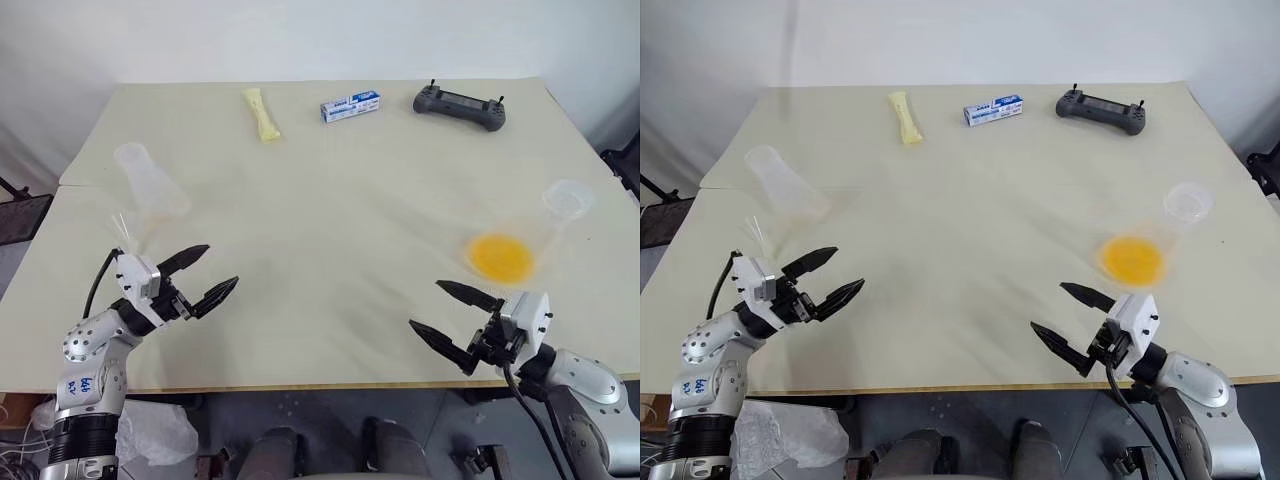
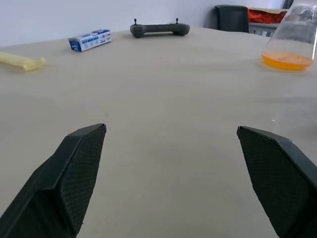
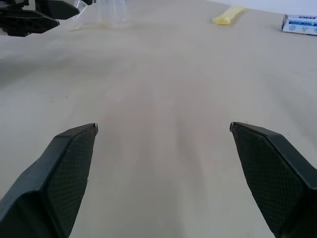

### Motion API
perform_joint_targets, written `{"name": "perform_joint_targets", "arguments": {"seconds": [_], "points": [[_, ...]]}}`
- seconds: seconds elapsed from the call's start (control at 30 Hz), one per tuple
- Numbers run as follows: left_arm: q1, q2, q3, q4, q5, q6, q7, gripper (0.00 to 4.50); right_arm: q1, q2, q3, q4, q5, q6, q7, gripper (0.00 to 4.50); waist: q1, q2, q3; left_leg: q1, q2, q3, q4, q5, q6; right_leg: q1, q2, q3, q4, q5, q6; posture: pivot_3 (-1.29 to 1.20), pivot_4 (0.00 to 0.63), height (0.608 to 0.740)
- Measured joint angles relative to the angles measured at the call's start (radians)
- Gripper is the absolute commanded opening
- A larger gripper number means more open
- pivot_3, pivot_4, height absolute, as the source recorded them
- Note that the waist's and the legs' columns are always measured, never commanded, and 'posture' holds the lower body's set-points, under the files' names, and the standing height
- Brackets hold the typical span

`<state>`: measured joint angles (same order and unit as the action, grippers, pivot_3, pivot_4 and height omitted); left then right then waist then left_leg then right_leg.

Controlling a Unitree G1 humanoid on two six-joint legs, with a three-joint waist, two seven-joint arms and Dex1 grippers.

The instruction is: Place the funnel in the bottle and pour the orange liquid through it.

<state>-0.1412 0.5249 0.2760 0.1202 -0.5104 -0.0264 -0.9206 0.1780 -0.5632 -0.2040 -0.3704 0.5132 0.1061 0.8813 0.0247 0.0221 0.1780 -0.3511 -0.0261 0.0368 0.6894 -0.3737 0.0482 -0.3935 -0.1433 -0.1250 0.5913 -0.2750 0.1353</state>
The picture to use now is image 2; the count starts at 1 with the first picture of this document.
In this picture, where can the black chair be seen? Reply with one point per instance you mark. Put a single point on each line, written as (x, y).
(231, 17)

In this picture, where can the grey handheld remote controller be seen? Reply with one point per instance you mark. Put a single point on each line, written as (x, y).
(158, 30)

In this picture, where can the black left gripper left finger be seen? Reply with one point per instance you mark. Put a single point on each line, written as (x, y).
(57, 183)

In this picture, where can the cardboard box with orange items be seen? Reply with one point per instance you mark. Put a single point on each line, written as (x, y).
(266, 15)

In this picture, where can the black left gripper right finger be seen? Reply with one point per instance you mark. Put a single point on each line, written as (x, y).
(277, 178)

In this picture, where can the blue white cardboard box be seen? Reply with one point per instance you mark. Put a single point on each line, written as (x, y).
(90, 40)

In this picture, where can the grey shelf rack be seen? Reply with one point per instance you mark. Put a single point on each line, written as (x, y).
(262, 29)

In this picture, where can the conical glass flask orange liquid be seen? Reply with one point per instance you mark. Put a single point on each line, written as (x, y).
(289, 44)

